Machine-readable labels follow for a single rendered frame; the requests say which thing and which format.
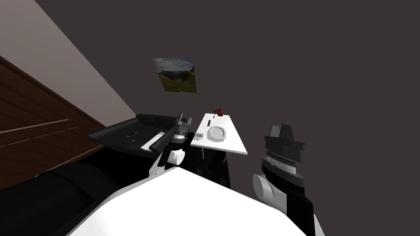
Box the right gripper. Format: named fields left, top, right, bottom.
left=264, top=123, right=306, bottom=157

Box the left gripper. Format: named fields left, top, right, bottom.
left=173, top=113, right=193, bottom=138

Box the white plate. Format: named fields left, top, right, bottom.
left=206, top=125, right=228, bottom=143

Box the landscape picture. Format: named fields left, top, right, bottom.
left=152, top=57, right=198, bottom=94

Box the white table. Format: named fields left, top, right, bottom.
left=190, top=113, right=249, bottom=156

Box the black sofa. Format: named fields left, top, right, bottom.
left=87, top=113, right=179, bottom=159

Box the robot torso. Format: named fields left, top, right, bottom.
left=66, top=166, right=308, bottom=236

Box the black armchair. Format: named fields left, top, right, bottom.
left=0, top=162, right=121, bottom=236

